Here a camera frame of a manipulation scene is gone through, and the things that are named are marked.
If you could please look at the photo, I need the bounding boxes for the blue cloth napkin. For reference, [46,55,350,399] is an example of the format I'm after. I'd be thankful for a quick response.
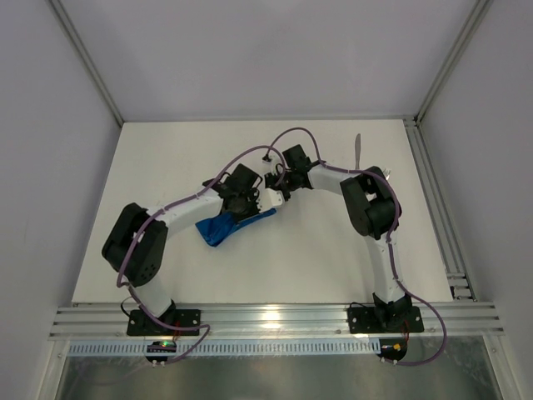
[195,208,276,248]

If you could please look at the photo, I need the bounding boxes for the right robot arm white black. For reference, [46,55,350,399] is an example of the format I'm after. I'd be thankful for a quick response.
[264,145,424,335]

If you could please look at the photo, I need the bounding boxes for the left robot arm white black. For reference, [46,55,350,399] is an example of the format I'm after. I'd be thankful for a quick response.
[102,163,275,336]

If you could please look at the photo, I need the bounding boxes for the silver table knife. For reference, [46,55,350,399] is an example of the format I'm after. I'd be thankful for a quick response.
[354,133,362,170]

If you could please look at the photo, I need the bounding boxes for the left black connector box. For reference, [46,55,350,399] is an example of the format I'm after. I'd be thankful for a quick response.
[145,340,177,365]

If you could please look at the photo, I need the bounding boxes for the black connector box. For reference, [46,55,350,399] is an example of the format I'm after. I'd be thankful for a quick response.
[377,343,407,363]
[145,340,177,365]

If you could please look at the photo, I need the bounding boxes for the right black connector box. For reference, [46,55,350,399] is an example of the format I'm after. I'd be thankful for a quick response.
[377,343,407,363]

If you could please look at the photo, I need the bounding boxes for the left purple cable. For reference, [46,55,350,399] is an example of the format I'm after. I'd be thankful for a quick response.
[115,145,276,368]

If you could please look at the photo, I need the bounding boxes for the purple cable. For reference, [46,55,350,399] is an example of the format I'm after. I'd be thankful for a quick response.
[261,127,448,367]
[115,145,276,368]

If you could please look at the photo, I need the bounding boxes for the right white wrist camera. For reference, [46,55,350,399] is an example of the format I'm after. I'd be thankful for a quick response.
[270,160,285,175]

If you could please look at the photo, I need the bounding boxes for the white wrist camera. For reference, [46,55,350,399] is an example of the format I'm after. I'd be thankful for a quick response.
[270,160,285,175]
[260,188,285,210]

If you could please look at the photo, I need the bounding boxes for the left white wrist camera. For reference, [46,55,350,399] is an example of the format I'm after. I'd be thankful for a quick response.
[260,188,285,210]

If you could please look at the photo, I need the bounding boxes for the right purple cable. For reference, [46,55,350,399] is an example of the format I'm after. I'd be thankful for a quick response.
[261,127,448,367]

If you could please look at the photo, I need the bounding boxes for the right aluminium frame post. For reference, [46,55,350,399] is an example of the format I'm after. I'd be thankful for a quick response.
[414,0,493,123]

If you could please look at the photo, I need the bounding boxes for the aluminium frame post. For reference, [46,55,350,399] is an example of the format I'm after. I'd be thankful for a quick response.
[46,0,125,128]
[414,0,493,123]

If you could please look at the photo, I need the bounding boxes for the slotted grey cable duct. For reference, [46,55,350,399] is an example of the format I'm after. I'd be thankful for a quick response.
[67,337,381,357]

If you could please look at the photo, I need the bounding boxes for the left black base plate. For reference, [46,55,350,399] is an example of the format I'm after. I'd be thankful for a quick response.
[127,309,201,337]

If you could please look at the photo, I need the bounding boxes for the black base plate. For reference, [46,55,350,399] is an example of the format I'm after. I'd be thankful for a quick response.
[127,309,201,337]
[346,304,425,334]

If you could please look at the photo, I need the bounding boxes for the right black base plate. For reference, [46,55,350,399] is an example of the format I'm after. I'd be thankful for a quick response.
[346,304,425,334]

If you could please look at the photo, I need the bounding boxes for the right aluminium side rail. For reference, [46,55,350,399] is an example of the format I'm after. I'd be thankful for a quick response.
[404,117,477,302]

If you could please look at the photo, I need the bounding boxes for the aluminium front rail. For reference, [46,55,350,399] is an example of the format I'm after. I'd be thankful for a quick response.
[49,302,504,340]

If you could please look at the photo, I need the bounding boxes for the left aluminium frame post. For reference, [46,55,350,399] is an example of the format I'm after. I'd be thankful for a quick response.
[46,0,125,128]

